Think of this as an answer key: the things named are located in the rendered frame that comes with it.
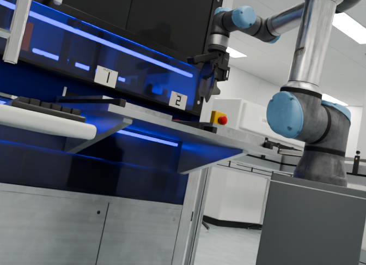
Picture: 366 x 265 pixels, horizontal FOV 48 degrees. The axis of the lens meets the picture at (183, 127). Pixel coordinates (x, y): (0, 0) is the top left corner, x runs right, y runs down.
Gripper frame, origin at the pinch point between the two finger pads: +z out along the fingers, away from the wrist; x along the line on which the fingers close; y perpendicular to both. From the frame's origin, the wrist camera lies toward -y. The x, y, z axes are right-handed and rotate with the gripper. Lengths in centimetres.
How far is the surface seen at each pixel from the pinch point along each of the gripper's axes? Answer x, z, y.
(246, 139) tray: -18.4, 13.0, 8.0
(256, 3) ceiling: 266, -194, 238
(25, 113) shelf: -47, 23, -71
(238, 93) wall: 528, -146, 451
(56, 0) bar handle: 5, -17, -58
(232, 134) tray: -19.1, 12.7, 0.9
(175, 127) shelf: -24.4, 15.9, -24.6
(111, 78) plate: 14.9, 0.0, -30.8
